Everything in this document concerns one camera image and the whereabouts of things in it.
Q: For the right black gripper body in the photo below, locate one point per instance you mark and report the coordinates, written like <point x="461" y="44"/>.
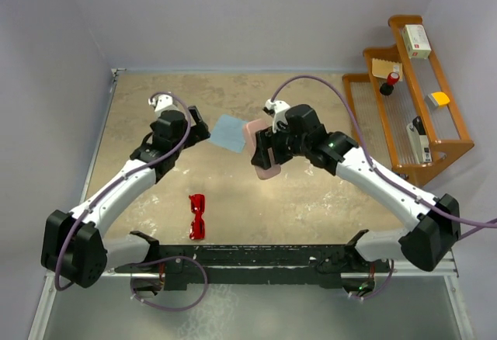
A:
<point x="300" y="145"/>

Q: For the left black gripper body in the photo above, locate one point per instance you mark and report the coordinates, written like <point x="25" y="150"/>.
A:
<point x="185" y="132"/>

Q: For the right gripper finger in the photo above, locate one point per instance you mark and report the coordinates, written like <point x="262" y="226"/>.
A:
<point x="282" y="151"/>
<point x="263" y="154"/>

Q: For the pink glasses case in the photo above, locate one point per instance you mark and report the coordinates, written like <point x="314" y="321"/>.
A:
<point x="247" y="130"/>

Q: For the blue cleaning cloth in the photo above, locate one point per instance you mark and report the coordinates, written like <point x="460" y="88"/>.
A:
<point x="227" y="133"/>

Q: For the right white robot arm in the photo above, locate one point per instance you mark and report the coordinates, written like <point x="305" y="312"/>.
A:
<point x="430" y="225"/>

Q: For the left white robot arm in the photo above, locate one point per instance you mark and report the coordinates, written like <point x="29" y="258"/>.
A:
<point x="73" y="245"/>

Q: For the red sunglasses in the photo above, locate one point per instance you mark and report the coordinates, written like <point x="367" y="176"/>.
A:
<point x="197" y="207"/>

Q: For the red black stamp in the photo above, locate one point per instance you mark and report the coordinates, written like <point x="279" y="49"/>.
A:
<point x="387" y="87"/>

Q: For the tan paper packet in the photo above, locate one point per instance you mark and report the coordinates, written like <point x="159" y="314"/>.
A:
<point x="381" y="68"/>

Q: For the wooden tiered shelf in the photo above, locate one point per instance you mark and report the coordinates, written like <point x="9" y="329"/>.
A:
<point x="383" y="119"/>

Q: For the white black device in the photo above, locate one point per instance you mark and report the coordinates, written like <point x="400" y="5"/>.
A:
<point x="419" y="141"/>

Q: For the yellow grey sponge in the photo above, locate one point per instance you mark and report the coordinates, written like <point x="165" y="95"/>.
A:
<point x="437" y="100"/>

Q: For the white red box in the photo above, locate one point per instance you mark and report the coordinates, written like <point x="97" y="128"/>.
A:
<point x="416" y="41"/>

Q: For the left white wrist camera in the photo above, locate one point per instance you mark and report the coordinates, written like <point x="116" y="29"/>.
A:
<point x="161" y="102"/>

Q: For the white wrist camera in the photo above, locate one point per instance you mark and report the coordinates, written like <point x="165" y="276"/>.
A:
<point x="161" y="102"/>
<point x="277" y="110"/>

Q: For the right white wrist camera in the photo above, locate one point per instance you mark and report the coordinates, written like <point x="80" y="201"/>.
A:
<point x="277" y="110"/>

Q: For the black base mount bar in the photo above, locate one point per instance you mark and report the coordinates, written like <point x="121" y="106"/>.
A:
<point x="321" y="265"/>

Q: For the aluminium frame rail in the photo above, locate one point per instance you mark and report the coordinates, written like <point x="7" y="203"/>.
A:
<point x="153" y="275"/>

